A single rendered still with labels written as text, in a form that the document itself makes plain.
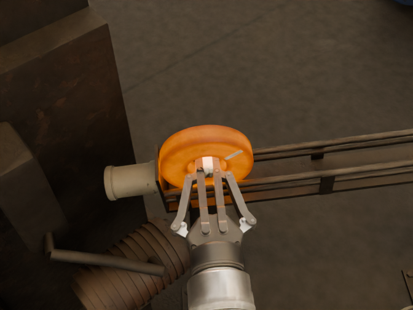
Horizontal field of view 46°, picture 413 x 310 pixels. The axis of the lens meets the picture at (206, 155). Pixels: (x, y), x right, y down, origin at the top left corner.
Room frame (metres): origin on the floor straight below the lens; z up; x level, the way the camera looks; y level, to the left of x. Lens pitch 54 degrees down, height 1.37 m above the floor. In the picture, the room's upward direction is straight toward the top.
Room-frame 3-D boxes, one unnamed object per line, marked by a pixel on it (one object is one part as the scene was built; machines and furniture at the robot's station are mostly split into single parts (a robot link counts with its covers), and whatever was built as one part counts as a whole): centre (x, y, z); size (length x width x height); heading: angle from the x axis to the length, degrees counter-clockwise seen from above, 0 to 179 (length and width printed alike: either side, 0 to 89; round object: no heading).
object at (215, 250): (0.31, -0.01, 0.72); 0.09 x 0.08 x 0.07; 5
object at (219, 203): (0.38, -0.02, 0.73); 0.11 x 0.01 x 0.04; 3
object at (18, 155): (0.43, 0.31, 0.68); 0.11 x 0.08 x 0.24; 40
